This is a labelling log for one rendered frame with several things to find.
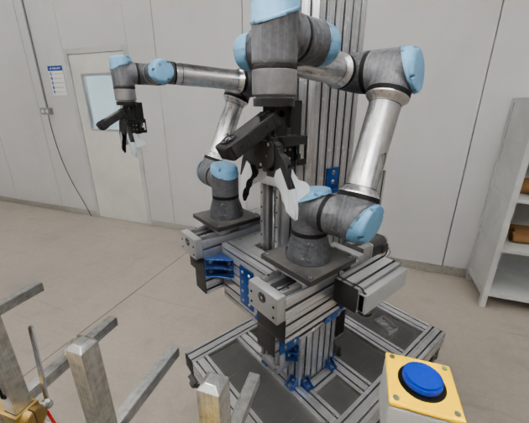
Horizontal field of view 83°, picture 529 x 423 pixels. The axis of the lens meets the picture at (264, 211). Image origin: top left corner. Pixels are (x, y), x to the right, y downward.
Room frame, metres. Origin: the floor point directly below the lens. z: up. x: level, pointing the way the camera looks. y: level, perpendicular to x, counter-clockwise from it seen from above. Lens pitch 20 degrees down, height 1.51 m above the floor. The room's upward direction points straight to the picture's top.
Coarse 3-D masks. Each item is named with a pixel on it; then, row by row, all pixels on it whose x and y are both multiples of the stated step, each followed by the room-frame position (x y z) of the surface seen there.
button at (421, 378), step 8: (408, 368) 0.25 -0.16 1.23; (416, 368) 0.25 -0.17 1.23; (424, 368) 0.25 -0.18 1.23; (432, 368) 0.25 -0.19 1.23; (408, 376) 0.24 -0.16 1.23; (416, 376) 0.24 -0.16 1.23; (424, 376) 0.24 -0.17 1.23; (432, 376) 0.24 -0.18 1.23; (440, 376) 0.24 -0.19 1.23; (408, 384) 0.23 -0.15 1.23; (416, 384) 0.23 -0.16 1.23; (424, 384) 0.23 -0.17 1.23; (432, 384) 0.23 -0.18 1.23; (440, 384) 0.23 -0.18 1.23; (416, 392) 0.23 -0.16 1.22; (424, 392) 0.22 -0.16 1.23; (432, 392) 0.22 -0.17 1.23; (440, 392) 0.22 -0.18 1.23
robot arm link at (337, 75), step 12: (240, 36) 0.71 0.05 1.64; (240, 48) 0.69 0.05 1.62; (240, 60) 0.70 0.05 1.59; (336, 60) 0.85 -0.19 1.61; (348, 60) 0.90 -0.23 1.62; (360, 60) 0.91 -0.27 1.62; (300, 72) 0.76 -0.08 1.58; (312, 72) 0.79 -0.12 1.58; (324, 72) 0.82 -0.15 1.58; (336, 72) 0.86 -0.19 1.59; (348, 72) 0.89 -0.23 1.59; (336, 84) 0.91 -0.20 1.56; (348, 84) 0.92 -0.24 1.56
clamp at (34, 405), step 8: (0, 400) 0.49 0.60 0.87; (32, 400) 0.49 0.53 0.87; (0, 408) 0.47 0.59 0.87; (24, 408) 0.47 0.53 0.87; (32, 408) 0.47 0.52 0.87; (40, 408) 0.48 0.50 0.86; (8, 416) 0.45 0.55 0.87; (16, 416) 0.45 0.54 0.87; (24, 416) 0.45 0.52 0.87; (32, 416) 0.46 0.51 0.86; (40, 416) 0.47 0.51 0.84
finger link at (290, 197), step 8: (280, 176) 0.49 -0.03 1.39; (280, 184) 0.49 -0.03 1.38; (296, 184) 0.50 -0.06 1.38; (304, 184) 0.51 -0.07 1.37; (280, 192) 0.49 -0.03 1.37; (288, 192) 0.47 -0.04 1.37; (296, 192) 0.49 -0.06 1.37; (304, 192) 0.50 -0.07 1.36; (288, 200) 0.47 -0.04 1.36; (296, 200) 0.47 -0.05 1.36; (288, 208) 0.47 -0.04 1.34; (296, 208) 0.47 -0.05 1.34; (296, 216) 0.47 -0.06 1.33
